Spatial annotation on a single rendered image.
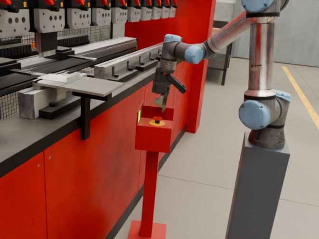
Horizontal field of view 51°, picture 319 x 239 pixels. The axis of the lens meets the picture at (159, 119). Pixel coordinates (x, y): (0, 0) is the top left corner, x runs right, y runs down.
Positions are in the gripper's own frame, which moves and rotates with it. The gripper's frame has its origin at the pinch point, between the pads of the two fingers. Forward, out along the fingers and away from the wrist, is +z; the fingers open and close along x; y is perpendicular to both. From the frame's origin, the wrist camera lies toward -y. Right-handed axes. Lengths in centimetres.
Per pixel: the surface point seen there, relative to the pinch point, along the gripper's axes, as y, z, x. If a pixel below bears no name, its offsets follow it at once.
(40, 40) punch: 47, -29, 35
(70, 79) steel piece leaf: 36, -17, 35
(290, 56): -278, 39, -693
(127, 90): 20.1, -3.3, -9.5
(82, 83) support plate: 31.2, -16.1, 34.4
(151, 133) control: 3.5, 6.8, 15.3
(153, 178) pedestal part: -1.1, 33.4, 8.3
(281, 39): -246, 2, -699
